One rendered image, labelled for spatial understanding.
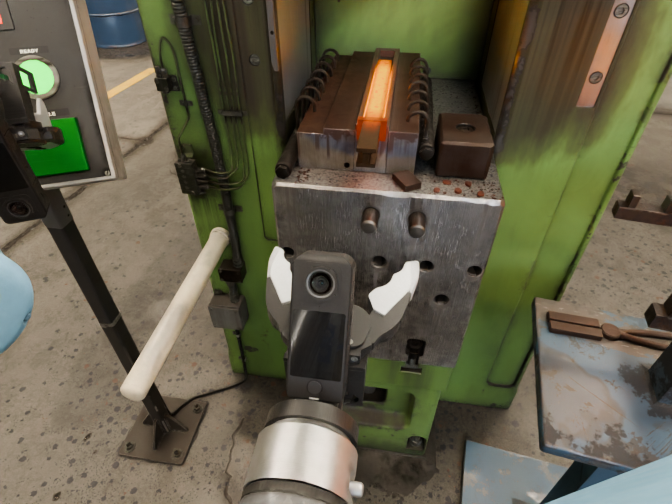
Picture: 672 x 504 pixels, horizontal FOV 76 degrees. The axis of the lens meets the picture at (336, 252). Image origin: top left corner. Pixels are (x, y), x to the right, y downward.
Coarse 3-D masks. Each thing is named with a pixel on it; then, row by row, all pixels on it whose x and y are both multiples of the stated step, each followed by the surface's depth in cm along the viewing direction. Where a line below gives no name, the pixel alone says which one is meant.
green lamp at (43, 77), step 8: (24, 64) 59; (32, 64) 59; (40, 64) 60; (32, 72) 59; (40, 72) 60; (48, 72) 60; (24, 80) 59; (40, 80) 60; (48, 80) 60; (40, 88) 60; (48, 88) 60
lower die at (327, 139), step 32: (352, 64) 95; (416, 64) 94; (352, 96) 81; (416, 96) 80; (320, 128) 73; (352, 128) 70; (416, 128) 70; (320, 160) 75; (352, 160) 74; (384, 160) 73
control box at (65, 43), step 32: (0, 0) 57; (32, 0) 58; (64, 0) 59; (0, 32) 58; (32, 32) 59; (64, 32) 60; (64, 64) 61; (96, 64) 66; (32, 96) 60; (64, 96) 61; (96, 96) 62; (96, 128) 63; (96, 160) 63
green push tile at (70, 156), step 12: (60, 120) 61; (72, 120) 61; (72, 132) 62; (72, 144) 62; (36, 156) 61; (48, 156) 61; (60, 156) 62; (72, 156) 62; (84, 156) 62; (36, 168) 61; (48, 168) 62; (60, 168) 62; (72, 168) 62; (84, 168) 63
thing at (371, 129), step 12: (384, 60) 91; (384, 72) 85; (372, 84) 81; (384, 84) 80; (372, 96) 76; (384, 96) 76; (372, 108) 72; (384, 108) 76; (360, 120) 67; (372, 120) 67; (384, 120) 67; (360, 132) 64; (372, 132) 64; (384, 132) 68; (360, 144) 62; (372, 144) 62; (360, 156) 64; (372, 156) 64
